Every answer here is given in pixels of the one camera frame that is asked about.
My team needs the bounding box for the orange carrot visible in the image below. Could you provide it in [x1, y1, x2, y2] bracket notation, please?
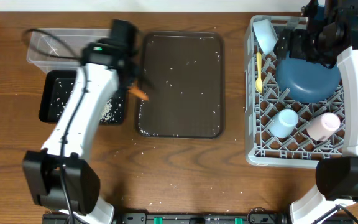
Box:
[128, 86, 149, 101]

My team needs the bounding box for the dark blue plate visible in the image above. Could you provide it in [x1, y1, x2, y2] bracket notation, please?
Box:
[275, 57, 341, 103]

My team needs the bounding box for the white rice pile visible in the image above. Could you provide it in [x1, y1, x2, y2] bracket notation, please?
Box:
[99, 100, 112, 123]

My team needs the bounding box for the light blue bowl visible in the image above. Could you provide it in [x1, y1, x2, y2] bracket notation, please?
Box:
[252, 19, 278, 55]

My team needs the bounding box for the yellow plastic spoon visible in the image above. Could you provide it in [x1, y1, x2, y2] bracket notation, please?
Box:
[255, 52, 263, 94]

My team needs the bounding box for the pink plastic cup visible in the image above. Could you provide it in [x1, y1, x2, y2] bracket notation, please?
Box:
[306, 113, 341, 141]

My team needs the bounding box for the light blue plastic cup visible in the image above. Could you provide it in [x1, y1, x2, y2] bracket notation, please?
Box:
[268, 109, 298, 138]

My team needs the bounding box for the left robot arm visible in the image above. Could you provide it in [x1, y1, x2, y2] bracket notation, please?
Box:
[22, 19, 139, 223]

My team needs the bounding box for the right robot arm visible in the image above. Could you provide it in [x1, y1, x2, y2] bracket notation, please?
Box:
[274, 0, 358, 223]

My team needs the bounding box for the clear plastic waste bin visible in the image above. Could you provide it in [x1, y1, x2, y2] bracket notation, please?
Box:
[27, 28, 109, 73]

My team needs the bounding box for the grey dishwasher rack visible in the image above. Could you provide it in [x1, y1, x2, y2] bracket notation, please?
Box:
[244, 26, 358, 169]

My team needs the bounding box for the black rectangular waste tray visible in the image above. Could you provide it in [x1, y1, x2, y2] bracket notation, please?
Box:
[39, 70, 126, 125]

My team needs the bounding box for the brown serving tray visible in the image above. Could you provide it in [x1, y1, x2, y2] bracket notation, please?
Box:
[135, 31, 225, 139]

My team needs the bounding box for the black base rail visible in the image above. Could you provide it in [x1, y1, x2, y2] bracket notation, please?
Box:
[42, 213, 355, 224]

